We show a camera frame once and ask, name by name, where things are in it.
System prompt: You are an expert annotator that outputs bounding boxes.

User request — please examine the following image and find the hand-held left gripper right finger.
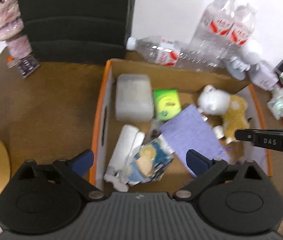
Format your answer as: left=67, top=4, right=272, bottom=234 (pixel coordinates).
left=173, top=149, right=268, bottom=202

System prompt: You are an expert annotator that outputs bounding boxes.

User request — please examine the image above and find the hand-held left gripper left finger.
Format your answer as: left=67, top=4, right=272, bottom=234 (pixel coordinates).
left=19, top=149, right=108, bottom=202

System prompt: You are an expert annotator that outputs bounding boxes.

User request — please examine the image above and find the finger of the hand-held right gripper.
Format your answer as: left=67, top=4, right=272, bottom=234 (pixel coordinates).
left=235, top=128, right=283, bottom=152

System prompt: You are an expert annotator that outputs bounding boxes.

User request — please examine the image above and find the purple cloth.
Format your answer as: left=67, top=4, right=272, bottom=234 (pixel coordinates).
left=159, top=105, right=232, bottom=165

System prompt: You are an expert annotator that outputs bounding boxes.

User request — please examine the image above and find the white round jar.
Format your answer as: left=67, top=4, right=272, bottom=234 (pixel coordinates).
left=213, top=125, right=226, bottom=140

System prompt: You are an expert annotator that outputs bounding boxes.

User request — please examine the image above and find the blue printed packet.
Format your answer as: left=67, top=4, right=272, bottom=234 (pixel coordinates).
left=128, top=140, right=175, bottom=186

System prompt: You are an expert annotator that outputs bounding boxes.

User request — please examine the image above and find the red orange cardboard box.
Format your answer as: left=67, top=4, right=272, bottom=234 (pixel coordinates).
left=89, top=59, right=273, bottom=193

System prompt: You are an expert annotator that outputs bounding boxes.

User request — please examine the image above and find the white plastic container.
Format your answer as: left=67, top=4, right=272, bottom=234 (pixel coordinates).
left=115, top=74, right=155, bottom=122

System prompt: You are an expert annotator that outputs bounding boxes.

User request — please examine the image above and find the white yellow plush toy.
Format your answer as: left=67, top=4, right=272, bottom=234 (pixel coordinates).
left=197, top=84, right=252, bottom=145

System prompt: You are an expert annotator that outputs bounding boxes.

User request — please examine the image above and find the white paper box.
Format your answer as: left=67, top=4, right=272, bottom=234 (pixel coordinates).
left=248, top=61, right=281, bottom=92

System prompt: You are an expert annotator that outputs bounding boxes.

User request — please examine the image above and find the green small box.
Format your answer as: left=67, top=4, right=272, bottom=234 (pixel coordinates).
left=153, top=89, right=182, bottom=120

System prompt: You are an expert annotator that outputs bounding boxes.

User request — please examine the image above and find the black small device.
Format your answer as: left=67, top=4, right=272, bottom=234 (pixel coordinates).
left=273, top=58, right=283, bottom=77

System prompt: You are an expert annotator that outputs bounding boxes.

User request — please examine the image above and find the crushed clear water bottle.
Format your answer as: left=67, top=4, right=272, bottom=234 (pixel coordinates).
left=179, top=44, right=228, bottom=73

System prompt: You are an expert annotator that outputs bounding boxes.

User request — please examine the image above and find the dark printed card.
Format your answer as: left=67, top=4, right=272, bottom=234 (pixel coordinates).
left=16, top=56, right=41, bottom=80

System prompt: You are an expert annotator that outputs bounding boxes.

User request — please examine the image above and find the clear water bottle red label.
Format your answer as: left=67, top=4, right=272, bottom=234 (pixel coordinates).
left=228, top=3, right=257, bottom=48
left=190, top=0, right=238, bottom=55

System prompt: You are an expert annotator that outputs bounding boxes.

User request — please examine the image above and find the clear water bottle white cap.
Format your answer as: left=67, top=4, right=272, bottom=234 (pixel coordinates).
left=126, top=36, right=182, bottom=67

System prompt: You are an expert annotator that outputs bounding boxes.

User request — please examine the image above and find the small orange grey item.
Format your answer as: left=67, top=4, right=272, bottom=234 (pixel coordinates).
left=6, top=56, right=19, bottom=69

